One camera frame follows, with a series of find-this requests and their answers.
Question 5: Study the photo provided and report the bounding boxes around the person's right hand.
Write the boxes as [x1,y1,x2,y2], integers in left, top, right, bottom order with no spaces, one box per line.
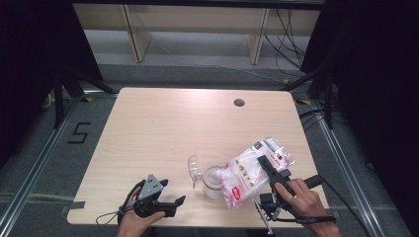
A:
[275,178,326,228]

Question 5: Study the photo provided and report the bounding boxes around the black curtain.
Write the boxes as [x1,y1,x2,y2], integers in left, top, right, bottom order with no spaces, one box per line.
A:
[300,0,419,231]
[0,0,104,169]

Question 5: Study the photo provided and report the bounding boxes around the aluminium floor rail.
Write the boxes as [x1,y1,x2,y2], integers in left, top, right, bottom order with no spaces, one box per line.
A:
[311,98,387,237]
[0,95,83,228]

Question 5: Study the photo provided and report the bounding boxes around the black floor cables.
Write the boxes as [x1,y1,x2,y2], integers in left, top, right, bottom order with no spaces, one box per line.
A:
[298,108,347,132]

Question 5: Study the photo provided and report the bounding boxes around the black left gripper strap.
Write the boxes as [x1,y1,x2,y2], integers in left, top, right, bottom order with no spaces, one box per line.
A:
[118,179,146,216]

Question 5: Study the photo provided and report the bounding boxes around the person's left hand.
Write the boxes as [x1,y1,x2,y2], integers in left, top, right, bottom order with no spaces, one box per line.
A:
[116,187,166,231]

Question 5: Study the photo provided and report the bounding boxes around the black gripper strap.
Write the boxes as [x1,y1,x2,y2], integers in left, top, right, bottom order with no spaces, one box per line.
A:
[118,179,146,216]
[276,215,338,225]

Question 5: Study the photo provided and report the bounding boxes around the thin black right gripper cable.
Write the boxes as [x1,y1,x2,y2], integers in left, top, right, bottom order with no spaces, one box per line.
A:
[320,177,374,237]

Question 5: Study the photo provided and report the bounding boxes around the clear glass jar with lid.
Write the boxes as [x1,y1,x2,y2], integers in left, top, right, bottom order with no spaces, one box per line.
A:
[187,154,228,200]

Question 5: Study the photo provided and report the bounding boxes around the bundle of black cables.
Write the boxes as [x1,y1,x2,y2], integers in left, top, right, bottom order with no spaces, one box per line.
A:
[263,9,308,78]

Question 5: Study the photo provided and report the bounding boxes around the black metal stand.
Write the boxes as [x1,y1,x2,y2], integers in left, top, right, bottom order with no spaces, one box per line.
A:
[280,65,334,130]
[52,65,119,129]

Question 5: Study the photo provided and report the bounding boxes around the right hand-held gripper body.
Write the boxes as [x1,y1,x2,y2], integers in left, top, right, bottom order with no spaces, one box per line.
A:
[252,169,323,235]

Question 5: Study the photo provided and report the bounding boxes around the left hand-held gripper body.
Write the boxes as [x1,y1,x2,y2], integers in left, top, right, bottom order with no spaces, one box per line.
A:
[132,174,177,218]

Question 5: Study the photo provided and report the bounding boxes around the thin grey cord loop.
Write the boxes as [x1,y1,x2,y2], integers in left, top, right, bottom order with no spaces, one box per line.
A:
[95,210,121,225]

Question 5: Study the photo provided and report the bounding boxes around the red and white sugar bag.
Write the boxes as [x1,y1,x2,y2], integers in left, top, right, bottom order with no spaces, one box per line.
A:
[220,137,294,210]

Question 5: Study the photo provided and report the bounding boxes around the black right gripper strap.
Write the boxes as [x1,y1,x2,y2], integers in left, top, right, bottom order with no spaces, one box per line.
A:
[276,215,338,225]

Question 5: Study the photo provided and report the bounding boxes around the grey floor tape strip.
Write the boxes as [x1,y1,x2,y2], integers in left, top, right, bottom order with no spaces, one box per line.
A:
[0,192,86,215]

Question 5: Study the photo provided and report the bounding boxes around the beige wooden shelf unit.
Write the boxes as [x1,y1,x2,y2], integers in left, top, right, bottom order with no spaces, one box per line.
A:
[71,3,321,65]

